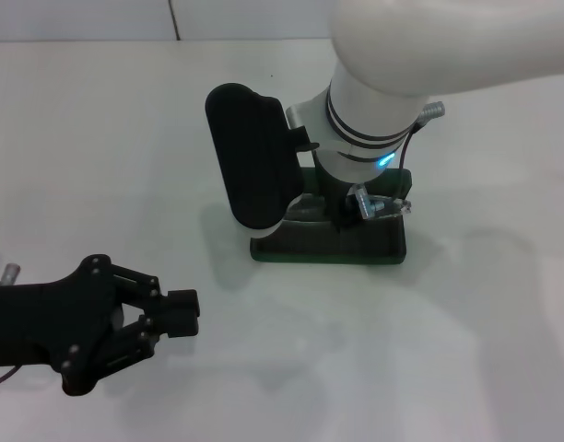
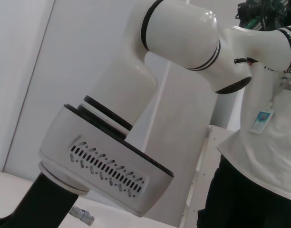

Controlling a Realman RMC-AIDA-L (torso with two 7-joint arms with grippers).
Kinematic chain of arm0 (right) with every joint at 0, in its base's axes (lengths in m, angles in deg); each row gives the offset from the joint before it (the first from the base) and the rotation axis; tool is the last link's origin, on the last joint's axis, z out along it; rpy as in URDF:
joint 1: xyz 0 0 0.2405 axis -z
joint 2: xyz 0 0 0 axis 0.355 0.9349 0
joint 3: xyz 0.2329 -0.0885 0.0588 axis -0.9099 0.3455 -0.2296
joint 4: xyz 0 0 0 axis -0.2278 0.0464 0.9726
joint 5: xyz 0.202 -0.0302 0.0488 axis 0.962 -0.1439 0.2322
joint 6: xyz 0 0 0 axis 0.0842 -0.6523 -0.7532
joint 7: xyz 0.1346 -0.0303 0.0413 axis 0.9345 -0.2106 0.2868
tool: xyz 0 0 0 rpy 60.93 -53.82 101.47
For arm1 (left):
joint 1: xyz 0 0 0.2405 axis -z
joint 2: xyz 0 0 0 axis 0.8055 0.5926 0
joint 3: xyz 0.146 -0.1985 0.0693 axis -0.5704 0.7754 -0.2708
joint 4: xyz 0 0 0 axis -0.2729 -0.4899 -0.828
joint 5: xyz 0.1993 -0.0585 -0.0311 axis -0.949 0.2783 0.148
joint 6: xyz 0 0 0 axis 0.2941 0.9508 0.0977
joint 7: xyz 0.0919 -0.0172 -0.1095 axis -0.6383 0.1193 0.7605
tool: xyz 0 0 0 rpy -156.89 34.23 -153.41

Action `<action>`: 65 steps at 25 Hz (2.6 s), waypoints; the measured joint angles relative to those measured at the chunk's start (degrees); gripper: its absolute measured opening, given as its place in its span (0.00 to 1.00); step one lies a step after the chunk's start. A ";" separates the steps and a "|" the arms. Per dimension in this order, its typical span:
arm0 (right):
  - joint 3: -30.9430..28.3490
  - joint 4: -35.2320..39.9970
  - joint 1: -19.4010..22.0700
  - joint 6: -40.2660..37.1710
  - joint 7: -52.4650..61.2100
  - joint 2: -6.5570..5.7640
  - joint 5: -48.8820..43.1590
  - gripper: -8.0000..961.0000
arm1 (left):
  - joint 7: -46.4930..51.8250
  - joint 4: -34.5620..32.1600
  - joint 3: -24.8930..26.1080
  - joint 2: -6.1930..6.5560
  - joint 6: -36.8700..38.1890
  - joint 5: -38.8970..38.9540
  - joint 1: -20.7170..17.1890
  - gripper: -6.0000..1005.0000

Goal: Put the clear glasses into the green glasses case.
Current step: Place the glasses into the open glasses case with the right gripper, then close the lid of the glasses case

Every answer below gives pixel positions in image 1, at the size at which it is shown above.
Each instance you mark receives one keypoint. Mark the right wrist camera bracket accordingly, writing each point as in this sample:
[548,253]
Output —
[296,115]

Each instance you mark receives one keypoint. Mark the clear plastic glasses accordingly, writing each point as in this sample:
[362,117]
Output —
[399,205]

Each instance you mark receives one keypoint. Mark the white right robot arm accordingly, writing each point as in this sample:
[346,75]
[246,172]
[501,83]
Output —
[402,69]

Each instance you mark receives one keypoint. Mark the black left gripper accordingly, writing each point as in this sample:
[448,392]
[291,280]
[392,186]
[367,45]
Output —
[56,322]

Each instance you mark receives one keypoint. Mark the green glasses case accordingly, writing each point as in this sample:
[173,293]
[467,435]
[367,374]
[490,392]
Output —
[328,248]

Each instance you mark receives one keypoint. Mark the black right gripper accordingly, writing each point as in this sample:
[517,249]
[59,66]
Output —
[337,198]

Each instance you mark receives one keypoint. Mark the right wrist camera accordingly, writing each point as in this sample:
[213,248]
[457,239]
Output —
[250,156]

